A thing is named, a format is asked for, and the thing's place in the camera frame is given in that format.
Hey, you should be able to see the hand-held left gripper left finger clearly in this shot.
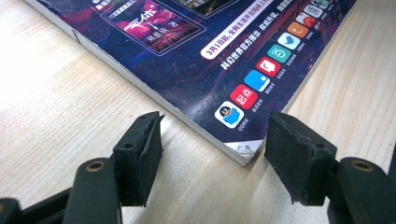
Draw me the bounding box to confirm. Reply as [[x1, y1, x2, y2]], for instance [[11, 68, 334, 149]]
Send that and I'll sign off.
[[112, 111, 165, 208]]

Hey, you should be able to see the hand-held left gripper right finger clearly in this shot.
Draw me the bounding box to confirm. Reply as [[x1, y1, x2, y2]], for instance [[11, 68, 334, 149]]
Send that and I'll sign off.
[[263, 111, 339, 207]]

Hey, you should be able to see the dark illustrated magazine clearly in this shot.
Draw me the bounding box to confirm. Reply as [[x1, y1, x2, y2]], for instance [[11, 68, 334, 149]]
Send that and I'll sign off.
[[22, 0, 359, 167]]

